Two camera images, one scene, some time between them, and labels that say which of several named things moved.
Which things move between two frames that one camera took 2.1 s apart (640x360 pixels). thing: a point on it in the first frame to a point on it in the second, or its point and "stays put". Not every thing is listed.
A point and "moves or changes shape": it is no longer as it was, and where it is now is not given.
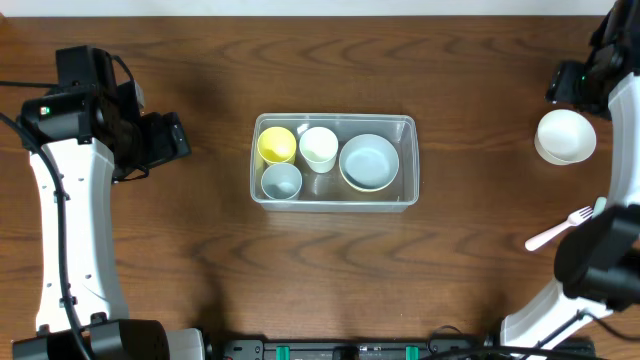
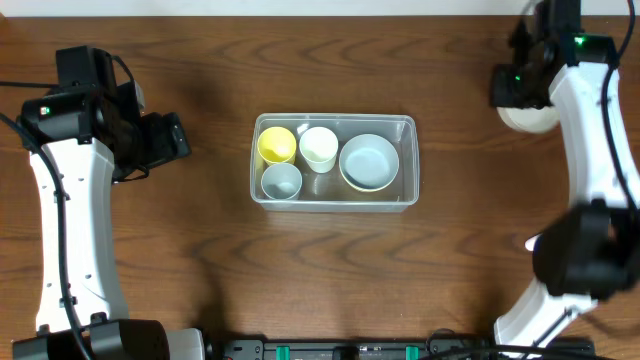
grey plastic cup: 281,181 stays put
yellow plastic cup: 276,145 stays put
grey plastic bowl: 368,163 stays put
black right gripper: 566,87 to 502,94
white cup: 564,137 moves or changes shape
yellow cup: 369,176 stays put
